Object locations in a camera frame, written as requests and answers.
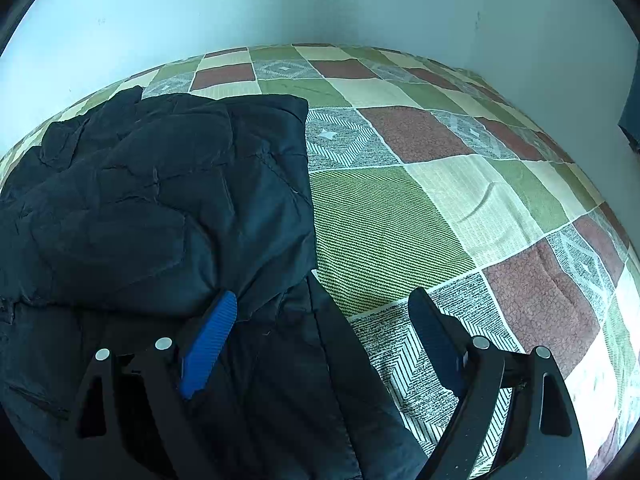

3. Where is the patchwork checkered bedspread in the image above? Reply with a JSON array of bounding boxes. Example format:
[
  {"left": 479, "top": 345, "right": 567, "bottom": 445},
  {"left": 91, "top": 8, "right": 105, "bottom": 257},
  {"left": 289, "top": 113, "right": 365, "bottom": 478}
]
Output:
[{"left": 0, "top": 44, "right": 640, "bottom": 480}]

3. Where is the dark navy padded jacket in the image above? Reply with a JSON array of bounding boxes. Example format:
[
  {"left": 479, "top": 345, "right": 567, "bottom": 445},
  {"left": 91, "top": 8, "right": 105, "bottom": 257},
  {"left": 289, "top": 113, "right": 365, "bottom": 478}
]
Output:
[{"left": 0, "top": 85, "right": 431, "bottom": 480}]

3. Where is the dark teal cloth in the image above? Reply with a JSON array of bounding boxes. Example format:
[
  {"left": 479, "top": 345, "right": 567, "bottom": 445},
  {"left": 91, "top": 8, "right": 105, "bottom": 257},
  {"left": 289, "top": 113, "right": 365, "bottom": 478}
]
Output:
[{"left": 617, "top": 101, "right": 640, "bottom": 153}]

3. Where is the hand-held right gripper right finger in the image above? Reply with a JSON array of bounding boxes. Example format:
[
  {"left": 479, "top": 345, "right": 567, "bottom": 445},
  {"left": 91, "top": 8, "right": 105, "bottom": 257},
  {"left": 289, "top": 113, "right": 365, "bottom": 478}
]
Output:
[{"left": 407, "top": 287, "right": 588, "bottom": 480}]

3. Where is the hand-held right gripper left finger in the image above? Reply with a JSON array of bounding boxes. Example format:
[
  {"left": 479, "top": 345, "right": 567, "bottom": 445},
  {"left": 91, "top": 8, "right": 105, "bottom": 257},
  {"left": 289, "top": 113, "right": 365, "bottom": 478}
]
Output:
[{"left": 60, "top": 289, "right": 239, "bottom": 480}]

